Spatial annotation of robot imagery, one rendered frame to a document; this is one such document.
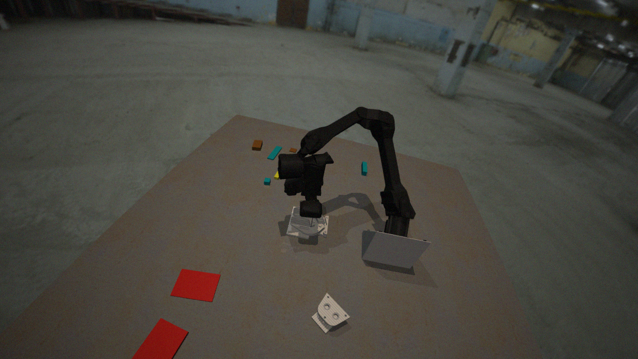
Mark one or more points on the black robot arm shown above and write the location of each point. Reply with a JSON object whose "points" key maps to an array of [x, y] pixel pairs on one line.
{"points": [[382, 126]]}

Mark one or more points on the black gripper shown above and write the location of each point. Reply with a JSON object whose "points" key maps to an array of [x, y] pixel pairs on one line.
{"points": [[311, 207]]}

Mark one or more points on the teal flat bar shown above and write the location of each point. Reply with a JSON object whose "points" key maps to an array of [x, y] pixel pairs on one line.
{"points": [[274, 153]]}

